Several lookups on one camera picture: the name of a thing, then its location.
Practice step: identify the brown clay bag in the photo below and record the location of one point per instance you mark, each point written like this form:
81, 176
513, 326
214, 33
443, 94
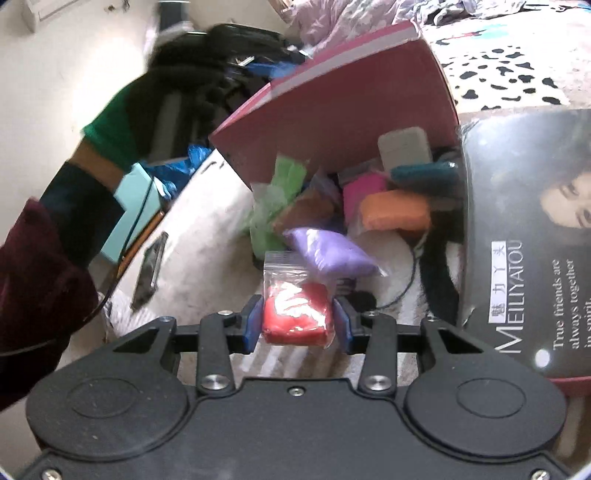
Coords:
304, 210

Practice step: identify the cartoon printed bed sheet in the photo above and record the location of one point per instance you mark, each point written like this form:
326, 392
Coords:
207, 240

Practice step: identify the purple duvet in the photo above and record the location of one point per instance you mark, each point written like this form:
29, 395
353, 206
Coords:
360, 18

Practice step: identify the lavender crumpled clothing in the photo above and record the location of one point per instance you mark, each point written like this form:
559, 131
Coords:
461, 11

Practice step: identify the purple clay bag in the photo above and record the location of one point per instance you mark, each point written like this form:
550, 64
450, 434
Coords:
328, 251

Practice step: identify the red clay bag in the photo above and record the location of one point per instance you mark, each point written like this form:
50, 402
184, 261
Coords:
295, 318

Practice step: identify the pink clay bag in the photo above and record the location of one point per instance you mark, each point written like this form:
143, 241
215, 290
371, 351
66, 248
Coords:
360, 191

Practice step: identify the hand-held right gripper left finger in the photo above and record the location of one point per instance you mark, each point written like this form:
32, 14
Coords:
251, 325

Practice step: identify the person's left hand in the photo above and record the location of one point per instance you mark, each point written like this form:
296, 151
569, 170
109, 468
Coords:
152, 106

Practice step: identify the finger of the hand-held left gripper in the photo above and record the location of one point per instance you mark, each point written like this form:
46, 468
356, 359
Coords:
272, 70

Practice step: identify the person's left forearm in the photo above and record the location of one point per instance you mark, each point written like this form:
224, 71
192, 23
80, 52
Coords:
41, 277

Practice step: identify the black smartphone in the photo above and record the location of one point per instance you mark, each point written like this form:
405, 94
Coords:
150, 270

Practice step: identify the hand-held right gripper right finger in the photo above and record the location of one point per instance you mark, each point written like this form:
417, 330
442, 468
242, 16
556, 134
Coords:
341, 325

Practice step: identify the green clay bag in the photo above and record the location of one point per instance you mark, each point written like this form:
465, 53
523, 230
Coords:
272, 203

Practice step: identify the teal clay bag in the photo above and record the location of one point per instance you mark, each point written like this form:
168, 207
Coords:
425, 177

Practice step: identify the blue plastic bag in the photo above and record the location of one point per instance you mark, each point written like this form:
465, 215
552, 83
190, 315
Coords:
184, 161

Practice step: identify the white box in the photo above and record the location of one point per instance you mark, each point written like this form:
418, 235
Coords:
55, 11

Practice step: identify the teal plastic bin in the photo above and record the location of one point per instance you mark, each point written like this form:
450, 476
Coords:
134, 207

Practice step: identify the orange clay bag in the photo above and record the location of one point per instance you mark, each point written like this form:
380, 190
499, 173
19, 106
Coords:
392, 210

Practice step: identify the grey clay bag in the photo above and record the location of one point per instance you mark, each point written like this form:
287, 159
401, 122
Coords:
404, 147

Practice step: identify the red box with black lid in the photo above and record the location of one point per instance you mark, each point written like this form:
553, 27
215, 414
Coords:
508, 207

